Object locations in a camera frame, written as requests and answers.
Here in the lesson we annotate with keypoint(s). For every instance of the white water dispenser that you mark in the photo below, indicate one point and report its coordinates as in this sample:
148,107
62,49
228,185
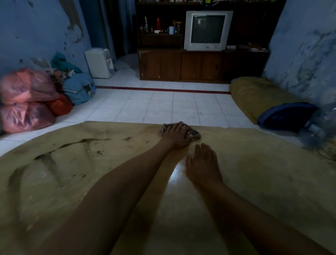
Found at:
99,63

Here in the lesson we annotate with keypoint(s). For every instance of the person's right thumb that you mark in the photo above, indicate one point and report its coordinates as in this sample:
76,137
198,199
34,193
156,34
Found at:
189,164

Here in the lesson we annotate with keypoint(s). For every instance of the person's left forearm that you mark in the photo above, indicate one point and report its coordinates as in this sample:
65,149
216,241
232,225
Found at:
110,199

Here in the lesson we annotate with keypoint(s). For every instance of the dark wooden cabinet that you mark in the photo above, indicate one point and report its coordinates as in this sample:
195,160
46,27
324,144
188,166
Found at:
199,64

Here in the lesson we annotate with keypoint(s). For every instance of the person's right forearm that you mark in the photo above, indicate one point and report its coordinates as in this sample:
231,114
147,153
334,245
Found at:
252,220

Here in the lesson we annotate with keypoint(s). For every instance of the white mug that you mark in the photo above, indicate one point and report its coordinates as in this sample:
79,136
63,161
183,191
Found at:
171,30

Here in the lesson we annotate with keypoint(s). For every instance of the blue curtain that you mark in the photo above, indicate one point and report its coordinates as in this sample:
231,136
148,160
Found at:
105,26

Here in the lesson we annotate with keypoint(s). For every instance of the clear glass bottle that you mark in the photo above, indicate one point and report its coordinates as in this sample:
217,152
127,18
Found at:
146,25

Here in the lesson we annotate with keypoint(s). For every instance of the blue cloth bundle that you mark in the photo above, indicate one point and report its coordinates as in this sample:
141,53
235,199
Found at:
80,88

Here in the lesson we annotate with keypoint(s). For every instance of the grey cleaning rag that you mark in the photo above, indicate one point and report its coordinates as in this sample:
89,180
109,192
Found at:
195,134

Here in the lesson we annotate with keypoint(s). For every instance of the person's left thumb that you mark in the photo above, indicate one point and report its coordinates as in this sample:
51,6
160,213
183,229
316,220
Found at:
189,140

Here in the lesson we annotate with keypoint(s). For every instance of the person's right middle finger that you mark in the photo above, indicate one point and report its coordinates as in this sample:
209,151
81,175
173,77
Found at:
205,150

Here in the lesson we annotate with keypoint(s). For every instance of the dark blue pillow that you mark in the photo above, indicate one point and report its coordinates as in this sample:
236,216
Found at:
287,116

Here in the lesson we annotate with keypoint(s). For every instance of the pink plastic bag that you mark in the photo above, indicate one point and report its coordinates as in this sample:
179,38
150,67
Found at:
25,85
25,117

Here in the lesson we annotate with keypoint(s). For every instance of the teal cloth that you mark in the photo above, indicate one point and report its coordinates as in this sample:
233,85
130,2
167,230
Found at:
61,63

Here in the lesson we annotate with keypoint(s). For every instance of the white box television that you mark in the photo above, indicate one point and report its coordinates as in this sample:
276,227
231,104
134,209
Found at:
208,30

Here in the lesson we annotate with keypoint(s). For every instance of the glass jar with orange lid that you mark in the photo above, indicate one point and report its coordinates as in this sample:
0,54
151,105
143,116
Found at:
177,27

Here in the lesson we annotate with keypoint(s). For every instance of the person's right little finger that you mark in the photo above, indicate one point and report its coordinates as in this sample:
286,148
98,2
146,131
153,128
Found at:
216,160

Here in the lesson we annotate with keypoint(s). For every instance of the yellow mattress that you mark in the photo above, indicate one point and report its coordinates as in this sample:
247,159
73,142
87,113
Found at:
256,96

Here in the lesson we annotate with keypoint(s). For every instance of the orange plastic bag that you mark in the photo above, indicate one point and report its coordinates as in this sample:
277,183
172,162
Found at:
59,105

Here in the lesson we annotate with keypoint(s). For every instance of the person's left hand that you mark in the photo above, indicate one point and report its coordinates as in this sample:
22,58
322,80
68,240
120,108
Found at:
176,138

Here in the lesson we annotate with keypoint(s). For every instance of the person's right hand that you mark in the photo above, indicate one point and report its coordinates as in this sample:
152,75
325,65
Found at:
203,169

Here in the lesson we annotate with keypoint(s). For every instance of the red bottle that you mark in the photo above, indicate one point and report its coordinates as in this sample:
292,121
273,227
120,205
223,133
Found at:
158,23

